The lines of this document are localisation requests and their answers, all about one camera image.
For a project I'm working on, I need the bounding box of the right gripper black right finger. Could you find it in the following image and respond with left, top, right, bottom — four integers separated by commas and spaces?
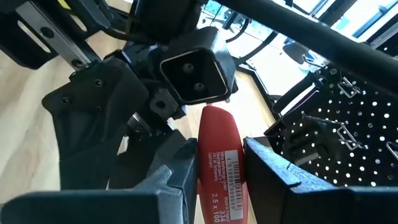
243, 136, 398, 224

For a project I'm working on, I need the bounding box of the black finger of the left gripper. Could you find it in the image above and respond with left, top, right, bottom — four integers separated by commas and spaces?
41, 58, 150, 190

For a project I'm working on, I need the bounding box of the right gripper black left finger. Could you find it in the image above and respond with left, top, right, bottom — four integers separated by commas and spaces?
0, 138, 199, 224

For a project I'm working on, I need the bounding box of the long chrome loop hook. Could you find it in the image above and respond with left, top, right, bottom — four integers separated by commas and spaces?
336, 75, 362, 100
300, 111, 368, 151

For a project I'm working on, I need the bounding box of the black metal pegboard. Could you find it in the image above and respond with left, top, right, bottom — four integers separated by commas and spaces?
264, 40, 398, 188

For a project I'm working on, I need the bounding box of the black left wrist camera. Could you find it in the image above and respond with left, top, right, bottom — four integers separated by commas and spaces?
159, 26, 239, 106

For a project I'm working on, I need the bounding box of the chrome ring tool holder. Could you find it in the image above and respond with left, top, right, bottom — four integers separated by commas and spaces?
385, 141, 398, 162

